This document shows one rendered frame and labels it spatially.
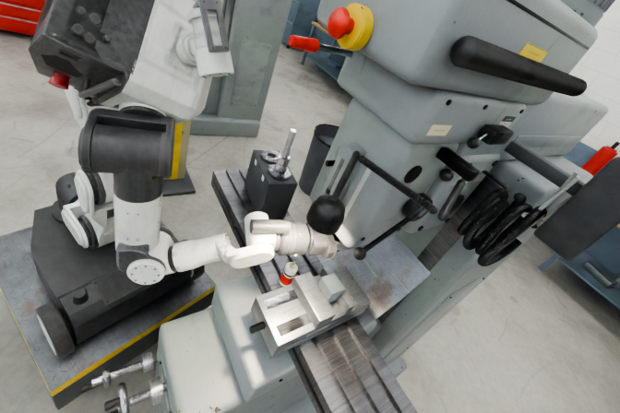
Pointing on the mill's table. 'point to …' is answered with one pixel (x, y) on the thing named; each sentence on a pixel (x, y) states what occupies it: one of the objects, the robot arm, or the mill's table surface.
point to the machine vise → (294, 320)
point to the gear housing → (423, 105)
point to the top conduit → (512, 66)
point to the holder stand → (268, 184)
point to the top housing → (455, 15)
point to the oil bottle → (288, 274)
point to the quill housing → (415, 155)
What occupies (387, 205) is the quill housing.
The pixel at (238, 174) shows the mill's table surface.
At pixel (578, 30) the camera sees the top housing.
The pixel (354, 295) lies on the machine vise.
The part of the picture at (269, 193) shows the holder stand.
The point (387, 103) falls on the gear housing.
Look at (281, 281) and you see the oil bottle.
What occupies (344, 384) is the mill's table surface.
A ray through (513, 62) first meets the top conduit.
